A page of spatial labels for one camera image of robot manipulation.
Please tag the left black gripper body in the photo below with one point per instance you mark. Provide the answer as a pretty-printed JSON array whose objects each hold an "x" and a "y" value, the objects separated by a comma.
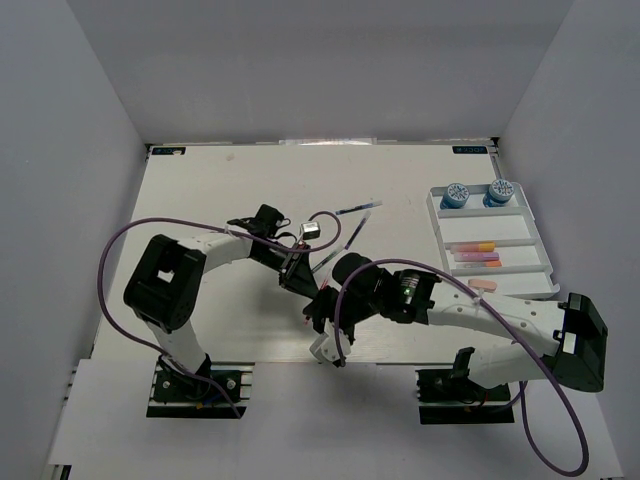
[{"x": 275, "y": 258}]

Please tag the pink highlighter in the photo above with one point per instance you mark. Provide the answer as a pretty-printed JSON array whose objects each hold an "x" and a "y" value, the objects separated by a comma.
[{"x": 463, "y": 257}]

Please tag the orange cap highlighter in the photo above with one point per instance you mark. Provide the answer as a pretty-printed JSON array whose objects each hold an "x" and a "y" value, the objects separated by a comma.
[{"x": 473, "y": 247}]

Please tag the blue gel pen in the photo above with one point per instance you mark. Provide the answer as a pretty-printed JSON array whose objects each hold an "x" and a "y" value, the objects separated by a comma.
[{"x": 360, "y": 207}]

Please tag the blue ink jar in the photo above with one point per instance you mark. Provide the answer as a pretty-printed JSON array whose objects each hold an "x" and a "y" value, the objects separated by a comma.
[
  {"x": 498, "y": 194},
  {"x": 455, "y": 196}
]

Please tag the purple gel pen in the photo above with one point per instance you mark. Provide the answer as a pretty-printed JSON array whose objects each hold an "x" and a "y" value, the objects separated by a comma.
[{"x": 357, "y": 230}]

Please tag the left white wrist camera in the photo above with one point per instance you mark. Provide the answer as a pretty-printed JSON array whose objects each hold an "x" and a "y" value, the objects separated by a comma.
[{"x": 310, "y": 230}]

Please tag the green gel pen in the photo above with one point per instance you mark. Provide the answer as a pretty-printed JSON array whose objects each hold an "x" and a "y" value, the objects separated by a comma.
[{"x": 323, "y": 262}]

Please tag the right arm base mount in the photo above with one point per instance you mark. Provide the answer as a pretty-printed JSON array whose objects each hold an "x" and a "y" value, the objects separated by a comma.
[{"x": 445, "y": 401}]

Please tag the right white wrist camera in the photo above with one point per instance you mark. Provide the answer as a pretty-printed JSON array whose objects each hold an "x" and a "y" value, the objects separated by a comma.
[{"x": 324, "y": 348}]

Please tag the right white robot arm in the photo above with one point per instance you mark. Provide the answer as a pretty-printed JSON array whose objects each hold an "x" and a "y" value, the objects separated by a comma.
[{"x": 561, "y": 341}]

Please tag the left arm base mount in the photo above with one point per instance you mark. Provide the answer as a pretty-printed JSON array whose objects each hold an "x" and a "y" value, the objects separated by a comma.
[{"x": 175, "y": 397}]

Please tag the white divided organizer tray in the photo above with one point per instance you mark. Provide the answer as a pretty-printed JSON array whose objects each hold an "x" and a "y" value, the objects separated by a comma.
[{"x": 526, "y": 270}]

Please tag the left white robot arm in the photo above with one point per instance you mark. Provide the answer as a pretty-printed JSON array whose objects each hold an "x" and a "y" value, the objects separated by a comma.
[{"x": 164, "y": 287}]

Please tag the red gel pen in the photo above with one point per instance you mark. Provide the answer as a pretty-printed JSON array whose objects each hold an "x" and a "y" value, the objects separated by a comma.
[{"x": 318, "y": 308}]

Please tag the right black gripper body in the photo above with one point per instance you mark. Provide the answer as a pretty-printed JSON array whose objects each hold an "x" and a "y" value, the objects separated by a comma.
[{"x": 353, "y": 310}]

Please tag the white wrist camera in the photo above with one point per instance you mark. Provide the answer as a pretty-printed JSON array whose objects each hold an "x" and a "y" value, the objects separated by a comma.
[
  {"x": 324, "y": 348},
  {"x": 310, "y": 230}
]

